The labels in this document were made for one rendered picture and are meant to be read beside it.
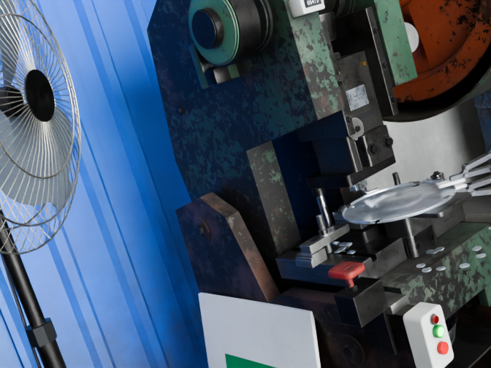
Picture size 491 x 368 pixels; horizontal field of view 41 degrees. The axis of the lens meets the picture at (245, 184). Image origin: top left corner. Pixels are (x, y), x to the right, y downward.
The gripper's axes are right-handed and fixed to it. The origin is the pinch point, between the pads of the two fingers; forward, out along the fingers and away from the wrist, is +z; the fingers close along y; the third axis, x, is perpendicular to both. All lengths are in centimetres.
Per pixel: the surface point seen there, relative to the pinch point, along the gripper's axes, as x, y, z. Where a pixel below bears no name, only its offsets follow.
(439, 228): -4.7, -11.8, 4.3
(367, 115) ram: -4.6, 22.9, 15.2
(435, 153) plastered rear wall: -214, -41, -55
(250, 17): 14, 54, 38
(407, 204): 6.0, 0.1, 13.1
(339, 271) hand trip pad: 29.4, -2.7, 35.3
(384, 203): -0.4, 0.3, 17.3
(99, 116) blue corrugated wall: -92, 40, 99
